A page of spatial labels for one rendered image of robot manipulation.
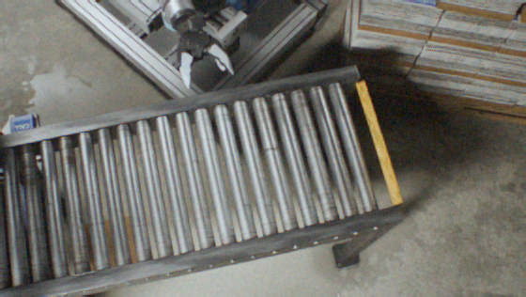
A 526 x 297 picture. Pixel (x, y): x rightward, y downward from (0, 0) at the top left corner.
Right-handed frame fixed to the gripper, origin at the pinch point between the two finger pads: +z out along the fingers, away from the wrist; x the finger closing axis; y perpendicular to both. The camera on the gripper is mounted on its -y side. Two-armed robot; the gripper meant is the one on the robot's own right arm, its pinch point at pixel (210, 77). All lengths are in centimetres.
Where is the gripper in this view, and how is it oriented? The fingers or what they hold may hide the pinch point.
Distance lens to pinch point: 134.7
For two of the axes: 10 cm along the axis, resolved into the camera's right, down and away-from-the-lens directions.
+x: -9.1, 3.0, -2.9
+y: -1.6, 3.8, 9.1
